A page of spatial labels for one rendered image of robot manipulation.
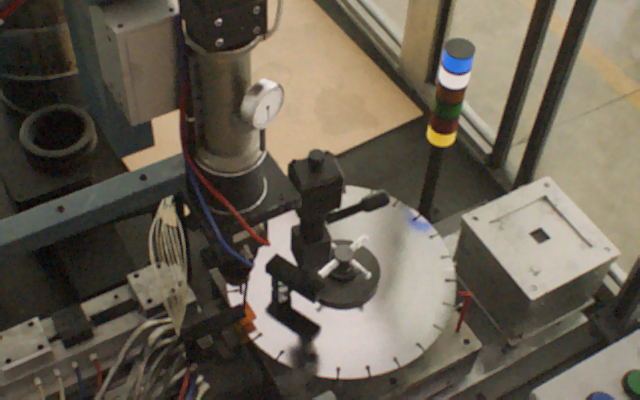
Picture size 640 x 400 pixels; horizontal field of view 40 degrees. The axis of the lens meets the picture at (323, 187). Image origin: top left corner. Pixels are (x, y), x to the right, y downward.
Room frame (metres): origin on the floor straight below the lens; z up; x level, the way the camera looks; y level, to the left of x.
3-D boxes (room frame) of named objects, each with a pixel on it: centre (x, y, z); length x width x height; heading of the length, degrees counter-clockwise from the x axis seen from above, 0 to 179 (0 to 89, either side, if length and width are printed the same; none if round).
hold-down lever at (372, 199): (0.64, -0.03, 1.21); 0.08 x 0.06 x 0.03; 124
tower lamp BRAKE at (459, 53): (0.98, -0.18, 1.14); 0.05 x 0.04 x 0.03; 34
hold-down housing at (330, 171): (0.65, 0.01, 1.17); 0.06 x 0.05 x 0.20; 115
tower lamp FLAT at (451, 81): (0.98, -0.18, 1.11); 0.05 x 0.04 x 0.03; 34
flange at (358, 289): (0.71, -0.04, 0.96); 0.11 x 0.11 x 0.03
